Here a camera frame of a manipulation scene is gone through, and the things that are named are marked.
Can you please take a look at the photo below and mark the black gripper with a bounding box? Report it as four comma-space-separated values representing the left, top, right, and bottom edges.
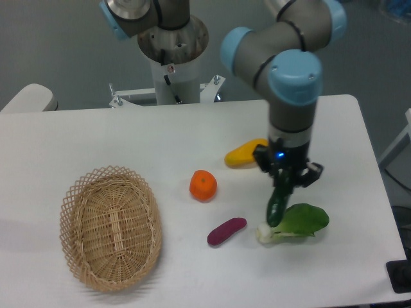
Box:
252, 138, 323, 193

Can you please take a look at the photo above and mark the green cucumber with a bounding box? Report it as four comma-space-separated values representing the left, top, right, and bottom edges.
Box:
266, 169, 293, 228

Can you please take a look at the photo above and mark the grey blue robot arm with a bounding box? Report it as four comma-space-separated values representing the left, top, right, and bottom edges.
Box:
100, 1, 347, 188

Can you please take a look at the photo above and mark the woven wicker basket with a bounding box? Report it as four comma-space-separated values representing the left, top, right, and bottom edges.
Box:
59, 166, 162, 292

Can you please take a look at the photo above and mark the yellow mango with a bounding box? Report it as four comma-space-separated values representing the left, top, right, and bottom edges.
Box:
224, 139, 268, 168

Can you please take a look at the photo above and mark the green bok choy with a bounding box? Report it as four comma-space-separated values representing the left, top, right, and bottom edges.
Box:
256, 203, 329, 244

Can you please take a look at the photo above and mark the orange tangerine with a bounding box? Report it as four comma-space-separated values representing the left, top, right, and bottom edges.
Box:
189, 169, 218, 202

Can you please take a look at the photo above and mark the purple sweet potato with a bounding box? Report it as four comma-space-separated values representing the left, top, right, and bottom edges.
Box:
207, 218, 247, 246

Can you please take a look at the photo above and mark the black device at table edge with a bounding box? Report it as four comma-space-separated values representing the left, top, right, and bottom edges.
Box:
386, 260, 410, 294

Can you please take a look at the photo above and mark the blue object top right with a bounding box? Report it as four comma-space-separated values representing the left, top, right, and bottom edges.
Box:
379, 0, 410, 24

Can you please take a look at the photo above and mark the white chair armrest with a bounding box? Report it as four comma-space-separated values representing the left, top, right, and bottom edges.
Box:
1, 83, 58, 114

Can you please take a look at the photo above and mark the white furniture frame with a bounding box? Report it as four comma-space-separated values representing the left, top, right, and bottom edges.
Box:
378, 109, 410, 169

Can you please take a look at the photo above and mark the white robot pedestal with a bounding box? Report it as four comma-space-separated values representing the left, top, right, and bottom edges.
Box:
109, 15, 225, 108

